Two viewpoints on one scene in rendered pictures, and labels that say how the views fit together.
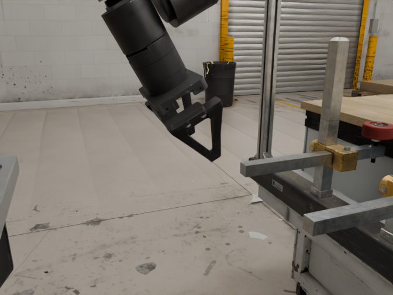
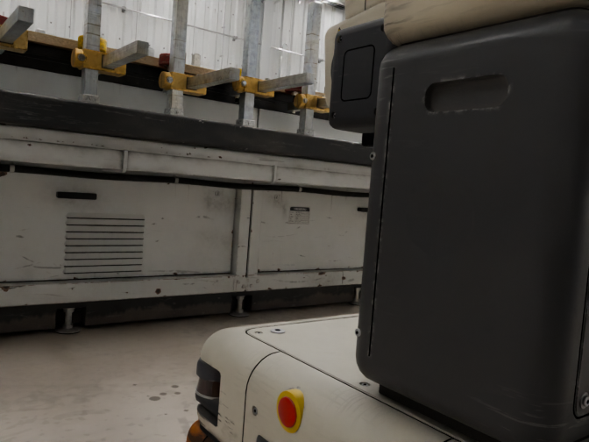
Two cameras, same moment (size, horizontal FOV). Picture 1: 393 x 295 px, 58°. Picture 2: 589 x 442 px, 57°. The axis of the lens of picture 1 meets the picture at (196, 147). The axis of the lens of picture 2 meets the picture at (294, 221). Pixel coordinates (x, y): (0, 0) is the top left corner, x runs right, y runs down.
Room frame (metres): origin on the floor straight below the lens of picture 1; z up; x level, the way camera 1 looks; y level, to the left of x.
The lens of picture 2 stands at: (0.55, 1.15, 0.52)
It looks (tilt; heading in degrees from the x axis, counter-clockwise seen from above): 4 degrees down; 254
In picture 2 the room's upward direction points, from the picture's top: 4 degrees clockwise
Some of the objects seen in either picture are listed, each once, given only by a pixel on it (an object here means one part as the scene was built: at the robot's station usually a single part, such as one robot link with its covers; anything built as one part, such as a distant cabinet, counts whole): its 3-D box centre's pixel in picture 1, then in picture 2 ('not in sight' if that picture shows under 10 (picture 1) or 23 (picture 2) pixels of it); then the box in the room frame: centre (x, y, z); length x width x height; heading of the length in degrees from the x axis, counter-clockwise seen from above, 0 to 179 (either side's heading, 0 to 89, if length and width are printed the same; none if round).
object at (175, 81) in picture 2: not in sight; (182, 83); (0.44, -0.54, 0.80); 0.14 x 0.06 x 0.05; 21
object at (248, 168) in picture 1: (316, 159); (8, 33); (0.87, -0.32, 0.83); 0.43 x 0.03 x 0.04; 111
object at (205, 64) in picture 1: (218, 83); not in sight; (5.92, -0.37, 0.36); 0.59 x 0.58 x 0.73; 21
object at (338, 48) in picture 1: (328, 129); not in sight; (0.93, -0.36, 0.89); 0.04 x 0.04 x 0.48; 21
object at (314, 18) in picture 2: not in sight; (309, 70); (-0.01, -0.71, 0.93); 0.04 x 0.04 x 0.48; 21
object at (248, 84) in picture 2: not in sight; (253, 87); (0.20, -0.63, 0.83); 0.14 x 0.06 x 0.05; 21
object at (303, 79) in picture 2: not in sight; (268, 86); (0.16, -0.58, 0.83); 0.43 x 0.03 x 0.04; 111
